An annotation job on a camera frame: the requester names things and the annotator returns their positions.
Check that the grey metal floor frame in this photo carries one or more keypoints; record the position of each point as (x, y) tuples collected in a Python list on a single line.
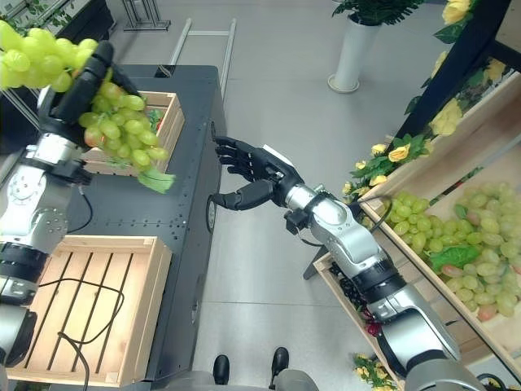
[(228, 57)]

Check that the black metal table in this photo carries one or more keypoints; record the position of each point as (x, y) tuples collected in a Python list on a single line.
[(163, 203)]

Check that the white pillar planter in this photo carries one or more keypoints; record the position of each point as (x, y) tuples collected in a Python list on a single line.
[(354, 53)]

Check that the green vine on shelf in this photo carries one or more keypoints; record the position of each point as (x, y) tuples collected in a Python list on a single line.
[(36, 12)]

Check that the empty slatted wooden crate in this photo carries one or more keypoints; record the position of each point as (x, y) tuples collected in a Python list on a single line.
[(142, 293)]

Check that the dark purple grape bunch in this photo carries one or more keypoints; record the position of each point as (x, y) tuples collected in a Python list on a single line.
[(350, 287)]

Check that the small wooden crate with greenery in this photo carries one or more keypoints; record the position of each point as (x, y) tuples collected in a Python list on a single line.
[(169, 118)]

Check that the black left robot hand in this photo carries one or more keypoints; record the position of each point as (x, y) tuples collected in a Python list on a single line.
[(75, 97)]

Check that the green grape bunch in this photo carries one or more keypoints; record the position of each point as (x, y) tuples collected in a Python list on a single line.
[(122, 130)]

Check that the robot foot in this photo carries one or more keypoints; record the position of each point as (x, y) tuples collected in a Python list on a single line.
[(221, 368), (280, 359)]

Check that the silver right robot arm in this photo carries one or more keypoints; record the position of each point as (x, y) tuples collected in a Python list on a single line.
[(342, 224)]

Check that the low wooden crate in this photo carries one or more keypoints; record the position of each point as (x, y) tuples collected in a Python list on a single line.
[(338, 285)]

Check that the yellow flower cluster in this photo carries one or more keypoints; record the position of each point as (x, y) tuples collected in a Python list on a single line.
[(370, 372)]

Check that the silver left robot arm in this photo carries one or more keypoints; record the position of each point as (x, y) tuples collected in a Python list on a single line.
[(36, 195)]

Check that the large wooden display crate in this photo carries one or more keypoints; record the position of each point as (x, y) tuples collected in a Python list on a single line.
[(452, 163)]

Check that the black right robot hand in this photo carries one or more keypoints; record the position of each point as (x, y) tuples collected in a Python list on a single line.
[(264, 167)]

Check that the yellow artificial rose garland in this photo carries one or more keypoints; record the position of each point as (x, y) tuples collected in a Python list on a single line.
[(445, 118)]

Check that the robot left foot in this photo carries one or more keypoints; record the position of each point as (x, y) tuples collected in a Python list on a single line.
[(221, 368)]

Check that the metal rack base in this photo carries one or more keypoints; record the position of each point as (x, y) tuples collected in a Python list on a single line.
[(146, 16)]

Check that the green leafy plant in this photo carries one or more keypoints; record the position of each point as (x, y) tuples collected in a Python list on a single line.
[(378, 10)]

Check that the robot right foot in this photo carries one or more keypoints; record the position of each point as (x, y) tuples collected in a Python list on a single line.
[(280, 359)]

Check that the grey robot torso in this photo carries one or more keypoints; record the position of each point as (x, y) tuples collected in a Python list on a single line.
[(293, 380)]

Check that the pile of green grapes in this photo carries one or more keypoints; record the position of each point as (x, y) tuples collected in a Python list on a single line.
[(488, 228)]

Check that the black display shelf frame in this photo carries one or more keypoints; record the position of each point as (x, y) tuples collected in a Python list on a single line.
[(464, 61)]

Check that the green artificial leaf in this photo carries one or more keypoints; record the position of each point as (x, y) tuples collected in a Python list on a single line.
[(454, 256)]

